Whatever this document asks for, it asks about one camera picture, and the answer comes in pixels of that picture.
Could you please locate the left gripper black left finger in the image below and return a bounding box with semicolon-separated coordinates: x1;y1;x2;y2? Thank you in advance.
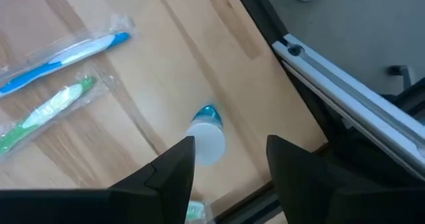
0;136;197;224

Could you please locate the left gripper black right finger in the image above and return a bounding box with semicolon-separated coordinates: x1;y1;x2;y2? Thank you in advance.
266;134;425;224

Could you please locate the blue mouthwash bottle white cap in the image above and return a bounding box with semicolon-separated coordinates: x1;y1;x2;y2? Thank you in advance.
185;104;226;167

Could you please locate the green toothbrush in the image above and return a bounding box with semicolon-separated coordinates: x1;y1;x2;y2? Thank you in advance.
184;199;213;224
0;72;112;158

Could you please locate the blue toothbrush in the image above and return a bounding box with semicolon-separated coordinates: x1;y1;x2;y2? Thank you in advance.
0;13;137;98

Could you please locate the grey metal leg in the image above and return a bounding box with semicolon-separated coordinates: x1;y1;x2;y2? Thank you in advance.
386;64;416;92

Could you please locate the silver aluminium rail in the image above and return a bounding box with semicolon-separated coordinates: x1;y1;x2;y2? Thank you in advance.
272;33;425;181

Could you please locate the black metal table frame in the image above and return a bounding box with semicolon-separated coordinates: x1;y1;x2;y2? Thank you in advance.
212;0;425;224

